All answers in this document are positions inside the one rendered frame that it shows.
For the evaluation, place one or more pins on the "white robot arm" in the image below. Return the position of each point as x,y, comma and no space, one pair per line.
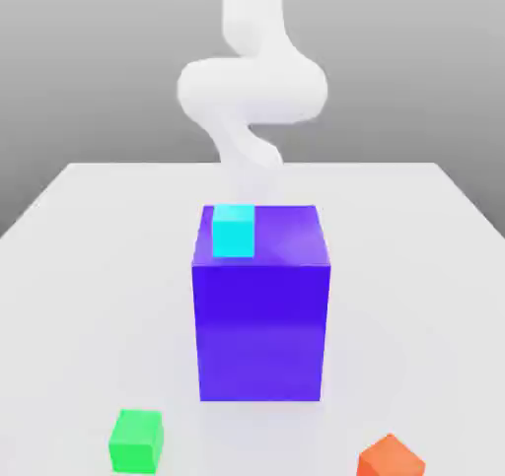
252,89

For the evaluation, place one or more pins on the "small cyan cube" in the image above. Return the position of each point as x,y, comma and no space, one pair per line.
232,233

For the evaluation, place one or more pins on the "small green cube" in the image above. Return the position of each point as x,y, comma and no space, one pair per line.
134,442

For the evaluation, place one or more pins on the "small orange cube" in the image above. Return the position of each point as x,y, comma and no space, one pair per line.
390,458

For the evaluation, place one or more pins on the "large purple box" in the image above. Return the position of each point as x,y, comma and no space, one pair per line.
260,326

